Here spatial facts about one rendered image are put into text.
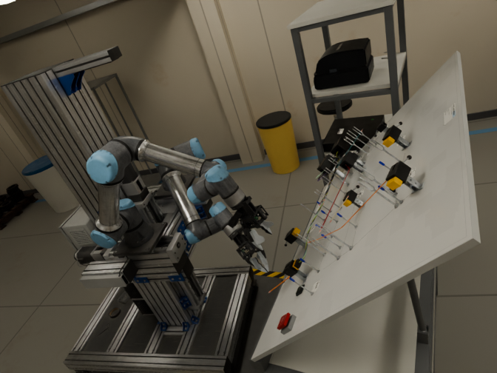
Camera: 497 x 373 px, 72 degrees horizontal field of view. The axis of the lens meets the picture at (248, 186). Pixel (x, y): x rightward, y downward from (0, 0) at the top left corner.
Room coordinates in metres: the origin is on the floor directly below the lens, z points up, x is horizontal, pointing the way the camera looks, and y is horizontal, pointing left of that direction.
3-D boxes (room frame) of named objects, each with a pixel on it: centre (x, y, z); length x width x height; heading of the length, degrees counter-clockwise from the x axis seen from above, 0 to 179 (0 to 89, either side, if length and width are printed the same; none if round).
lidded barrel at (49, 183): (4.99, 2.69, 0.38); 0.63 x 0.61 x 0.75; 158
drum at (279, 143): (3.79, -0.53, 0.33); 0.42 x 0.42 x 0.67
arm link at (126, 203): (1.52, 0.63, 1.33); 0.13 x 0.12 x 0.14; 153
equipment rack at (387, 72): (1.97, -0.83, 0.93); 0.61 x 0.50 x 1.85; 145
